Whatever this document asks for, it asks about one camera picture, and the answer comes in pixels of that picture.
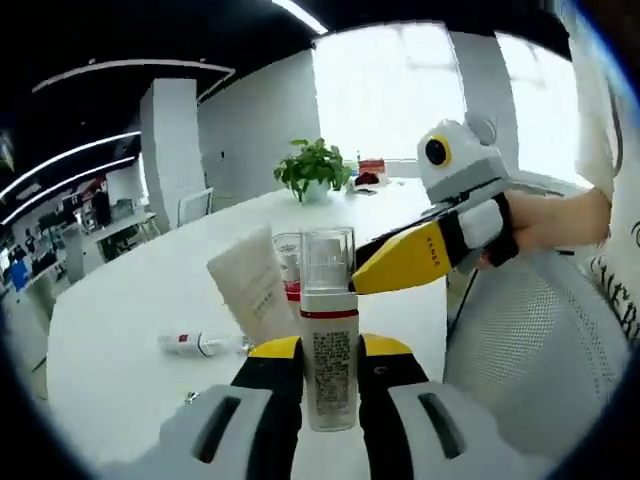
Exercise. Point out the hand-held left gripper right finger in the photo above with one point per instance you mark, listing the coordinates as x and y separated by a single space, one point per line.
395 410

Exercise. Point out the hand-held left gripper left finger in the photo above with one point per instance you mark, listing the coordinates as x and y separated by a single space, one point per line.
265 410

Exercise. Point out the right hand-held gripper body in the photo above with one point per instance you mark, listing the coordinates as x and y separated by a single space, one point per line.
465 170

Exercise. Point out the red-banded white skincare bottle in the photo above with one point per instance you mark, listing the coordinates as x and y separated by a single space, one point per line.
330 360

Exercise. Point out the black-banded white skincare bottle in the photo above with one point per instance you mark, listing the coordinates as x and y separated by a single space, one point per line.
182 342

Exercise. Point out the tall red-collared skincare bottle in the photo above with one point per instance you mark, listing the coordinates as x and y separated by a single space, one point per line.
289 265

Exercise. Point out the white skincare tube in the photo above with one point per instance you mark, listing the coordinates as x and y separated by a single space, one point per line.
255 290

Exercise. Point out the person's right hand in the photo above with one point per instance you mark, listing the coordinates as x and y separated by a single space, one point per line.
535 220

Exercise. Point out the small black sample packet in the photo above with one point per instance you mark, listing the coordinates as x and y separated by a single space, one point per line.
192 398

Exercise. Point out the red and white box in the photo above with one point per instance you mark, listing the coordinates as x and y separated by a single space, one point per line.
370 165

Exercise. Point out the potted green plant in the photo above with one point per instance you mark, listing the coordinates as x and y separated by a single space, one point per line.
310 165

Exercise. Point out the grey mesh office chair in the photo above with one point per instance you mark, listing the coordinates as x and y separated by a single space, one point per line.
525 340

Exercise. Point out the white printed t-shirt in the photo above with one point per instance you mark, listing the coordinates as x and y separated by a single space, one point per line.
620 200

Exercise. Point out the white chair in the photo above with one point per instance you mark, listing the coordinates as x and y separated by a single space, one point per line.
196 207

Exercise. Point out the blue box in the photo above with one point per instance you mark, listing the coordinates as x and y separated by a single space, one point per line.
18 275

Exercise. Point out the long ceiling light strip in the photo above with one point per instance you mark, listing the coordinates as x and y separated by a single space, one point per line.
75 177
75 152

